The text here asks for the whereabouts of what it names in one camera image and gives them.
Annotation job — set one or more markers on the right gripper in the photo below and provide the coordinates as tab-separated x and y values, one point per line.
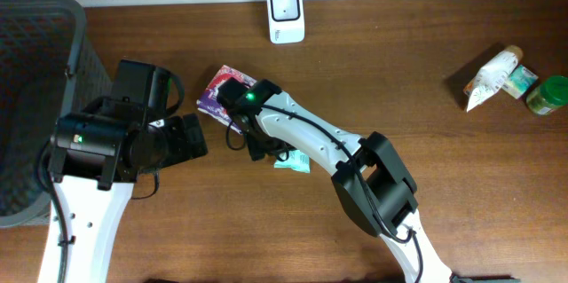
256	151

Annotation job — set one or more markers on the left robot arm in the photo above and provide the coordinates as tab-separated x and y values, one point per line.
94	157

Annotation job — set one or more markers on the white barcode scanner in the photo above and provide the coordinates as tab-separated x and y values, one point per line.
286	21

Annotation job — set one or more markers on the green lid jar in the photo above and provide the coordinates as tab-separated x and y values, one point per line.
548	96

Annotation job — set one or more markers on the green Kleenex tissue pack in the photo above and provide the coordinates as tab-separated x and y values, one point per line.
519	81

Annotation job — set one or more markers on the grey plastic mesh basket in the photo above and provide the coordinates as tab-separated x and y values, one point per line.
48	68

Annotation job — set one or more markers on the white tube gold cap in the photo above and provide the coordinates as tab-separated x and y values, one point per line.
491	76

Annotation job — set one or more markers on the mint green wipes pack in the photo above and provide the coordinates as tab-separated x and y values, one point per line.
295	160

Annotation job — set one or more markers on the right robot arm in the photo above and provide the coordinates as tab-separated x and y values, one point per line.
372	183

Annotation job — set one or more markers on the red purple pad pack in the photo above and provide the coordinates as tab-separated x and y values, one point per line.
207	102

